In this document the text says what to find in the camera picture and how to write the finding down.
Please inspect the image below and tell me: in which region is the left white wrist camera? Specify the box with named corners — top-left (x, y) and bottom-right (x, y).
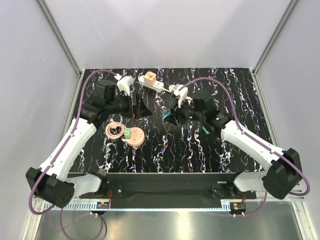
top-left (114, 73), bottom-right (134, 96)

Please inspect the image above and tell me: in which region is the white coiled power strip cable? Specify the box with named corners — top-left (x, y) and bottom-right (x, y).
top-left (162, 84), bottom-right (193, 103)

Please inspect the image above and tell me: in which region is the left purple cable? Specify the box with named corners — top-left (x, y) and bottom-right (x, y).
top-left (28, 69), bottom-right (121, 238)

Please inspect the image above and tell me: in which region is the green plug adapter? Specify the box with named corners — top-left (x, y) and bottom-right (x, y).
top-left (123, 128), bottom-right (132, 139)

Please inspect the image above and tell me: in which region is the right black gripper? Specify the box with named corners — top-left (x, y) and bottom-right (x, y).
top-left (164, 96), bottom-right (206, 127)

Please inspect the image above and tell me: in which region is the pink coiled cable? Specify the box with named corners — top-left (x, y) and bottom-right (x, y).
top-left (104, 122), bottom-right (126, 140)

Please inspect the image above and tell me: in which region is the aluminium frame post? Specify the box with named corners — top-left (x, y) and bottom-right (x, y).
top-left (252, 0), bottom-right (300, 76)
top-left (35, 0), bottom-right (82, 77)

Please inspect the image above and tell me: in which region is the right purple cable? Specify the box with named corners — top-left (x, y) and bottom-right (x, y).
top-left (178, 76), bottom-right (311, 216)

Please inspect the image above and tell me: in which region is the white power strip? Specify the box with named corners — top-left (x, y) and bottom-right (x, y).
top-left (138, 73), bottom-right (164, 92)

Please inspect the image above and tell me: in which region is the teal plug adapter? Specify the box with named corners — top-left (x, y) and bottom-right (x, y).
top-left (161, 109), bottom-right (171, 121)
top-left (202, 126), bottom-right (211, 135)

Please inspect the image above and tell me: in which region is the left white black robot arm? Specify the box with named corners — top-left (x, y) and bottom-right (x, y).
top-left (25, 76), bottom-right (152, 209)

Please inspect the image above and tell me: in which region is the black marbled table mat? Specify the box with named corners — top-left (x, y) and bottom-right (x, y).
top-left (70, 67), bottom-right (272, 173)

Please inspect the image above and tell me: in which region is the right aluminium frame post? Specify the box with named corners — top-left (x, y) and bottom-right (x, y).
top-left (252, 0), bottom-right (300, 76)

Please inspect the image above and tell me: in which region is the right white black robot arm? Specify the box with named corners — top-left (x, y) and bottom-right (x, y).
top-left (162, 94), bottom-right (302, 200)

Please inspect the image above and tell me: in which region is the left aluminium frame post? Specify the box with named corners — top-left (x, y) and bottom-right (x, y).
top-left (35, 0), bottom-right (82, 77)

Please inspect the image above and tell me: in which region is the pink round power socket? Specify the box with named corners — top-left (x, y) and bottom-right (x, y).
top-left (125, 127), bottom-right (145, 147)

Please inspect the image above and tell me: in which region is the pink cube plug adapter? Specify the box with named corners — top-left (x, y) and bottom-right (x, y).
top-left (143, 71), bottom-right (157, 86)

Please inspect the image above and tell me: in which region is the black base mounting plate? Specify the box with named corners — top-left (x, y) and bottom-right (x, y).
top-left (78, 171), bottom-right (258, 210)

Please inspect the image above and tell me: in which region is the purple cable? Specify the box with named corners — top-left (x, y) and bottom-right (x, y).
top-left (178, 76), bottom-right (311, 216)
top-left (28, 69), bottom-right (121, 238)

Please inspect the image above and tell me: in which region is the white slotted cable duct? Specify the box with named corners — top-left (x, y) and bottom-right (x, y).
top-left (64, 201), bottom-right (110, 211)

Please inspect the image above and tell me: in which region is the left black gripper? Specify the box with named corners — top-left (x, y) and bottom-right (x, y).
top-left (106, 91), bottom-right (153, 119)

